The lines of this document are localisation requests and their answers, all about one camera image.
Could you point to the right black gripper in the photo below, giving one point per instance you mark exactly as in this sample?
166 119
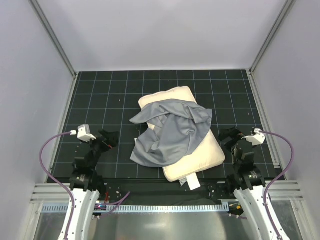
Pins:
231 136

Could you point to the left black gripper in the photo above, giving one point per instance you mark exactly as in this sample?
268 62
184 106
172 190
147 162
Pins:
103 139

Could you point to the cream white pillow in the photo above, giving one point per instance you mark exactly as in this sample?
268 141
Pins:
208 154

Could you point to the grey fabric pillowcase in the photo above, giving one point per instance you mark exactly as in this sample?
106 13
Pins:
179 128

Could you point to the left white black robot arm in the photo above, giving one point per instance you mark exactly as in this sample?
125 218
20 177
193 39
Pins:
86 186

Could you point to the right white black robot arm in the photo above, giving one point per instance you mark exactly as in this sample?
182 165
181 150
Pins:
248 185

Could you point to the white pillow label tag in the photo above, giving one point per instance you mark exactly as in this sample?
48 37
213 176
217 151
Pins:
193 181

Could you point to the black gridded cutting mat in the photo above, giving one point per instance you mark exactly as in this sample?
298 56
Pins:
109 99

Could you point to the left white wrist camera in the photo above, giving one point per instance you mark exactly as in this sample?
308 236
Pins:
84 133

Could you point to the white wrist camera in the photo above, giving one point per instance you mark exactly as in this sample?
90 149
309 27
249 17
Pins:
256 138
84 133

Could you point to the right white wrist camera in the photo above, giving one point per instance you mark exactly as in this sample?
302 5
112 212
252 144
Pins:
256 138

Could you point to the aluminium front rail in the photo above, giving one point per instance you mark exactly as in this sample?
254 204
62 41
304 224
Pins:
49 193

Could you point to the slotted grey cable duct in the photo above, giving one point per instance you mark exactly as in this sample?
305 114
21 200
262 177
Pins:
142 209

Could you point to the right aluminium frame post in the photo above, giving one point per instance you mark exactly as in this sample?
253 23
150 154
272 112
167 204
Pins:
272 33

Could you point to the aluminium frame post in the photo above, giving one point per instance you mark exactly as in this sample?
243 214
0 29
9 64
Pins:
53 37
272 33

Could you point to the left aluminium frame post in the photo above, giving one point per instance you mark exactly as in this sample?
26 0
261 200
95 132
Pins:
53 37

